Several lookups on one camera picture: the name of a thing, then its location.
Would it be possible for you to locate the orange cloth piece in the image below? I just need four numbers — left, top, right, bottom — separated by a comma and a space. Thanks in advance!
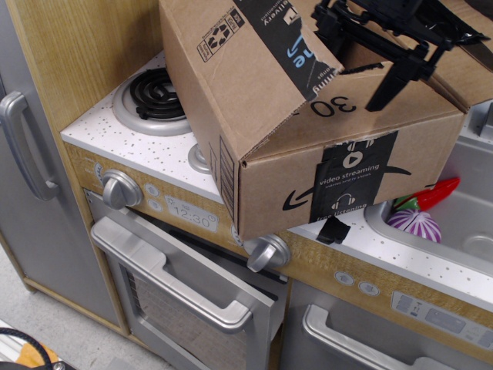
15, 342, 59, 368

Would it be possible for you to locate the red toy chili pepper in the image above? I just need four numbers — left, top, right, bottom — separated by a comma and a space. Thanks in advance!
393, 177, 461, 211

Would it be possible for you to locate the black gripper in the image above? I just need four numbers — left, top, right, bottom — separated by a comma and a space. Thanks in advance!
312, 1, 490, 112

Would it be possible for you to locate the small silver stove burner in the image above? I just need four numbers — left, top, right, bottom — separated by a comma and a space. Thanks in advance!
188, 143, 211, 175

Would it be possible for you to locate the right silver oven knob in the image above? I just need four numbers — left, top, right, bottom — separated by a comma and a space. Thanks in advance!
243, 234, 291, 272

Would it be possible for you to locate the silver dishwasher handle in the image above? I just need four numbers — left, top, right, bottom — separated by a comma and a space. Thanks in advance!
302, 304, 451, 370

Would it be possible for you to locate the left silver oven knob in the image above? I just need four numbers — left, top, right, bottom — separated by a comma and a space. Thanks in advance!
102, 169, 143, 210

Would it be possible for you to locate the grey toy fridge door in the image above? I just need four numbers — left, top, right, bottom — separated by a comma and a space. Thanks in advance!
1, 2, 122, 328

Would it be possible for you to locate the silver toy oven door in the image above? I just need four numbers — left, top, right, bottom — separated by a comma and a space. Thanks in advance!
86, 191, 288, 369

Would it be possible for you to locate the black coil stove burner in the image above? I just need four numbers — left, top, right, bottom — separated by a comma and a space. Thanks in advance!
112, 68, 192, 136

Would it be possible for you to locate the silver oven knob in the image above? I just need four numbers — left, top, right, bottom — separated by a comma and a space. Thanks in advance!
243, 234, 291, 272
102, 169, 143, 210

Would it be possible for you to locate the silver toy sink basin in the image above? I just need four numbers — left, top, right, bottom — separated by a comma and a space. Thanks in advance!
364, 100, 493, 271

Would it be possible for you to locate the silver oven door handle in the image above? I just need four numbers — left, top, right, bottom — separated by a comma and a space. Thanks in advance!
91, 217, 253, 334

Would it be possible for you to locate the silver dishwasher door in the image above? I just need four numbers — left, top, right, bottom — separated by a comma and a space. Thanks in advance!
280, 281, 492, 369

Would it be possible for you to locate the purple striped toy onion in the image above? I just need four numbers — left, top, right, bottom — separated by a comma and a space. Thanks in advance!
387, 209, 442, 243

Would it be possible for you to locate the grey fridge door handle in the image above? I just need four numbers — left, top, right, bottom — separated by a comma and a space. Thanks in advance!
1, 91, 59, 201

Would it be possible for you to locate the large brown cardboard box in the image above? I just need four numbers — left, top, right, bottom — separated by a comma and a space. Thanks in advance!
159, 1, 492, 239

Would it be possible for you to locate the black cable loop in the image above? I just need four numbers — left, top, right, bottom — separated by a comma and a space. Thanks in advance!
0, 326, 55, 370

